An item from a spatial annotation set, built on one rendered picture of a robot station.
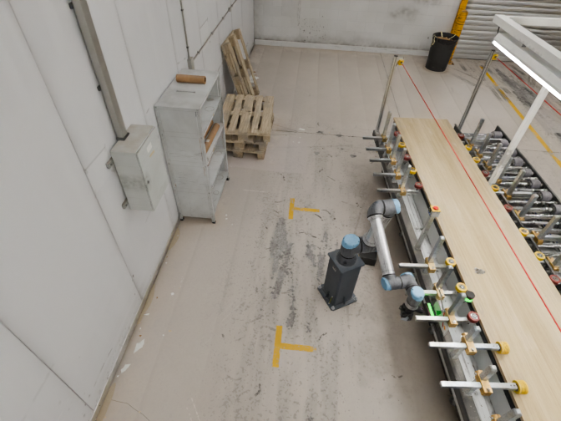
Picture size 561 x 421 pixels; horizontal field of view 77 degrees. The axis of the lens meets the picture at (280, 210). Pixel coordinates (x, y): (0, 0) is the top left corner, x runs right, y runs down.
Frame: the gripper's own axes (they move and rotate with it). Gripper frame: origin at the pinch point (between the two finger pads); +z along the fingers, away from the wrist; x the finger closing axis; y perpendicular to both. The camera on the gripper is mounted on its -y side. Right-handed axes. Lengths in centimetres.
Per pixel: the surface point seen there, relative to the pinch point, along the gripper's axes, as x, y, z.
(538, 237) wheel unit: -84, -140, -4
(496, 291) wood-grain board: -22, -73, -8
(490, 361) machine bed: 28, -53, 3
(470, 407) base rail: 55, -33, 12
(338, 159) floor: -318, 6, 83
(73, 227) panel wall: -22, 232, -64
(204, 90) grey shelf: -210, 177, -72
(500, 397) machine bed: 49, -53, 8
